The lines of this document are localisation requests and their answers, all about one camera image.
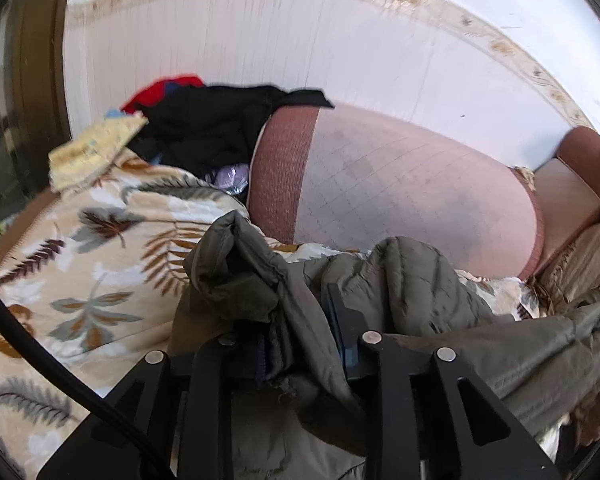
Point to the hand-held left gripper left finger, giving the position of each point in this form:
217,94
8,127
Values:
262,360

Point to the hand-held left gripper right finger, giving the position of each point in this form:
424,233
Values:
337,320

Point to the grey-green puffer jacket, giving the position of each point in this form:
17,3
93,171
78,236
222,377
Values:
415,280

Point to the black clothes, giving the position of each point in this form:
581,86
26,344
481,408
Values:
205,125

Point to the pink bolster pillow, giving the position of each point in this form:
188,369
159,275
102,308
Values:
405,185

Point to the purple plastic bag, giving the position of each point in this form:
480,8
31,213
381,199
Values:
232,177

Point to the leaf print blanket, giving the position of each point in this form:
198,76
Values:
105,260

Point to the striped beige cushion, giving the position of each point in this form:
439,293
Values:
585,255

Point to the yellow cloth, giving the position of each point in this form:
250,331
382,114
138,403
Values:
90,150

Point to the red cloth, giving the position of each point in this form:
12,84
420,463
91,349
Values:
150,95

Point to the brown pillow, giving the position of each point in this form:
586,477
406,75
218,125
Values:
580,147

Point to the wooden glass door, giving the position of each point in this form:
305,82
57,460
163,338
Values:
35,85

